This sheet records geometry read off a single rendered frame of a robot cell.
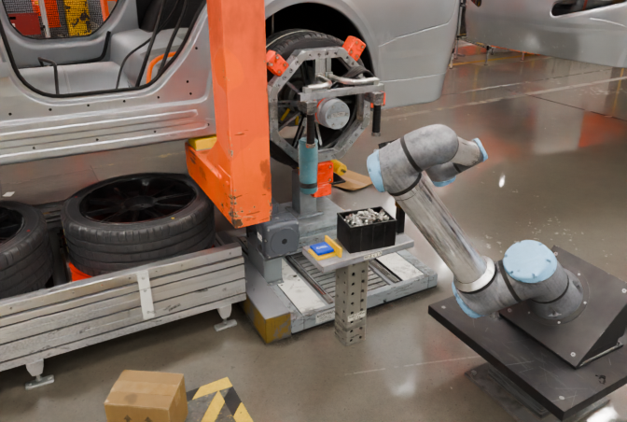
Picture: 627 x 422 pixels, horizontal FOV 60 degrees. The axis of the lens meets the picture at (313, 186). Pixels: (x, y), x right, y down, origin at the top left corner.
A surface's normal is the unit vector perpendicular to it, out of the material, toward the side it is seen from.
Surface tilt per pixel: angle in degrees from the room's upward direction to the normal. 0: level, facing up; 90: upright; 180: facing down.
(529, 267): 38
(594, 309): 43
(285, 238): 90
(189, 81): 90
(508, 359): 0
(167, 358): 0
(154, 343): 0
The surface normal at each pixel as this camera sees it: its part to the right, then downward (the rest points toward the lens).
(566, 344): -0.60, -0.55
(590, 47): -0.46, 0.59
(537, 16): -0.82, 0.19
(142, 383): 0.00, -0.92
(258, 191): 0.47, 0.35
